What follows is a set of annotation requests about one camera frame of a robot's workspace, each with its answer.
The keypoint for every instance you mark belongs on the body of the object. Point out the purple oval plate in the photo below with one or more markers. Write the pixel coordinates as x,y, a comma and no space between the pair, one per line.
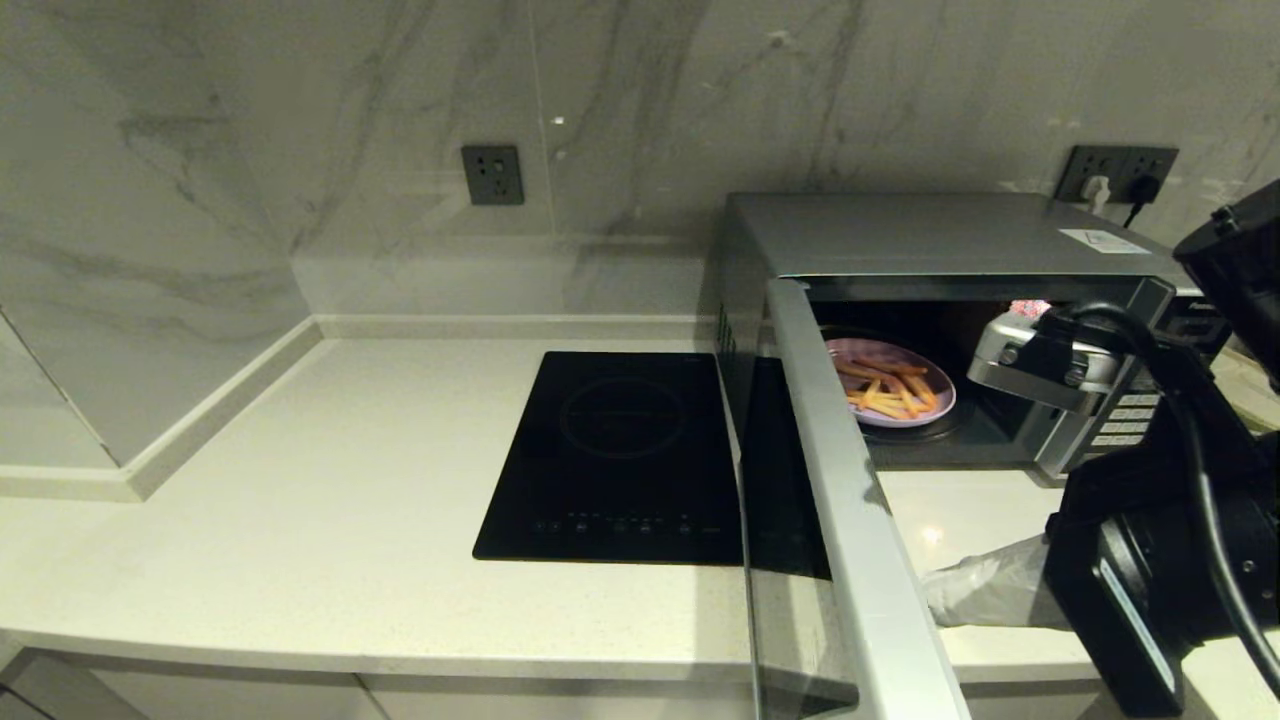
845,352

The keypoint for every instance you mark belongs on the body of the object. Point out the grey single wall socket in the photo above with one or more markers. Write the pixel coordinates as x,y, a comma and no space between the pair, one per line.
492,175

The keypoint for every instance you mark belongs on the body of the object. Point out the silver microwave oven body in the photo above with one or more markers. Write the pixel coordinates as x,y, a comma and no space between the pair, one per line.
900,235

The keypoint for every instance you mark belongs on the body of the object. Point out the microwave door with dark glass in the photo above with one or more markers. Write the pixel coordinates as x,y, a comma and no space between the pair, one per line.
850,500

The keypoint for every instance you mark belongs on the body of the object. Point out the black power plug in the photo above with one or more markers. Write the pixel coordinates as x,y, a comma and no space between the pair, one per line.
1143,188

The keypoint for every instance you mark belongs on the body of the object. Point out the white power plug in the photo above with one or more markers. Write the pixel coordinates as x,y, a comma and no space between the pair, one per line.
1096,190

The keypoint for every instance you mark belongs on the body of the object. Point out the beige cabinet front panel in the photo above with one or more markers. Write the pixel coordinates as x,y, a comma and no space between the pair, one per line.
1030,702

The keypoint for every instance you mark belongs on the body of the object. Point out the grey double wall socket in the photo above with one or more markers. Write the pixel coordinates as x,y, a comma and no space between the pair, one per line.
1118,160

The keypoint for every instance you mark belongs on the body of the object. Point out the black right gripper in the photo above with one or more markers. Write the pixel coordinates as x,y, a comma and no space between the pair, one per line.
1140,500

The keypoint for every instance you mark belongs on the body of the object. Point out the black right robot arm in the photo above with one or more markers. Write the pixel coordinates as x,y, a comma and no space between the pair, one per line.
1050,360

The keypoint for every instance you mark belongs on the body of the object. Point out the black glass induction cooktop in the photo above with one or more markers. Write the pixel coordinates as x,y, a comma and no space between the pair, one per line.
610,450

